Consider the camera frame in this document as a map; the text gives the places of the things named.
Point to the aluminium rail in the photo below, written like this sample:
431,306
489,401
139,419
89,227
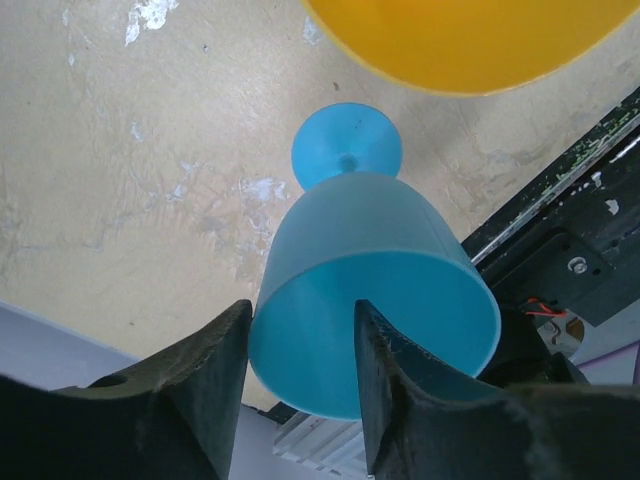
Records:
324,445

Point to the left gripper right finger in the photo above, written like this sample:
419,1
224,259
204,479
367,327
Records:
423,419

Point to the orange wine glass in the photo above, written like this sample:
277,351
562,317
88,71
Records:
468,48

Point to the black base frame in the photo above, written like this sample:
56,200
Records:
565,247

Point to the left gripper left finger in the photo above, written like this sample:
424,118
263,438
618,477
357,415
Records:
172,415

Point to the blue plastic wine glass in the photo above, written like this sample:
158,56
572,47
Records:
359,233

